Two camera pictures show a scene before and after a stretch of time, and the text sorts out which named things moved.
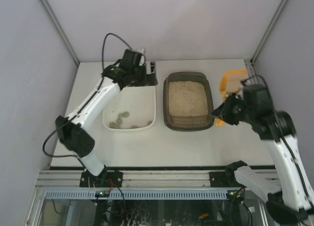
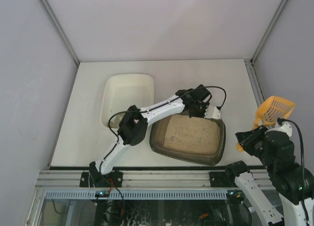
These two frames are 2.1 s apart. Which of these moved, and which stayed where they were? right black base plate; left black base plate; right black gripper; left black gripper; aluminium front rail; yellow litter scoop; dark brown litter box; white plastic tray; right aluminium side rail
Moved: right black gripper; yellow litter scoop; dark brown litter box; left black gripper
Stayed: white plastic tray; right black base plate; right aluminium side rail; left black base plate; aluminium front rail
